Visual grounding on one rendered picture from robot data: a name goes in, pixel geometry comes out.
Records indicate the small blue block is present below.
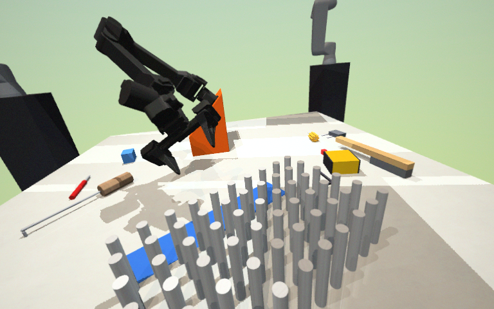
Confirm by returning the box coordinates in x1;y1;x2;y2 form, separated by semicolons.
121;148;136;164

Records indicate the yellow rectangular box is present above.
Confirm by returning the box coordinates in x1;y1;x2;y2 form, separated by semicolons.
323;150;361;174

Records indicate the blue flat strip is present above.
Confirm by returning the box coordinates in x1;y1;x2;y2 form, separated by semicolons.
126;182;273;284

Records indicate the red-handled screwdriver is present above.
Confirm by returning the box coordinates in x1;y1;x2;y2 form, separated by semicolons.
69;175;90;200

